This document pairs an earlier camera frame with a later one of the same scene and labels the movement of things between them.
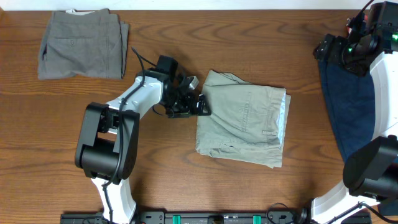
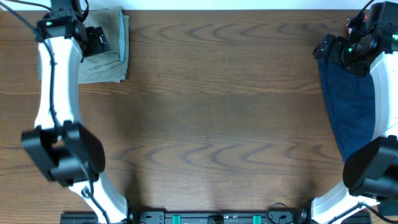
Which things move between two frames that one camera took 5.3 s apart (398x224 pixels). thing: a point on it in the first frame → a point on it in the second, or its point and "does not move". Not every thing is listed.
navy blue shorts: (351, 101) does not move
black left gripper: (188, 110) → (99, 41)
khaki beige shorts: (249, 123) → (111, 66)
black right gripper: (340, 43) does not move
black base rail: (212, 217) does not move
